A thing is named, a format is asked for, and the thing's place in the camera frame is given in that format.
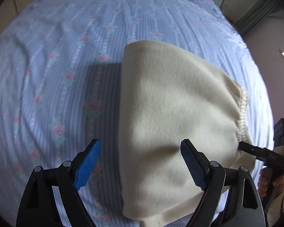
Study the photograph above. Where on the green curtain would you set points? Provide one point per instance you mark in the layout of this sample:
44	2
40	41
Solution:
260	10

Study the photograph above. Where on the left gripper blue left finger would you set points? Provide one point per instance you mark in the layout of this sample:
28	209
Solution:
85	162

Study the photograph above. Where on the cream white pants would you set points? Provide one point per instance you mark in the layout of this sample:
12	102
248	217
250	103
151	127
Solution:
167	95

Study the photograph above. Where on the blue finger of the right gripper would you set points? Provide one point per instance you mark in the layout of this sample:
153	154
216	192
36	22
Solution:
253	150

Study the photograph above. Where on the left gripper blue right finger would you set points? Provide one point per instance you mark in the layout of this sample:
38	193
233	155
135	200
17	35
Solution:
195	163

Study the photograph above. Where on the person's right hand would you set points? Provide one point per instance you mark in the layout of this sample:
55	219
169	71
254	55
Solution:
264	181

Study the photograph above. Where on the blue floral bed cover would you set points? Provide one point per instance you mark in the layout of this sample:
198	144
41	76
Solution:
60	85

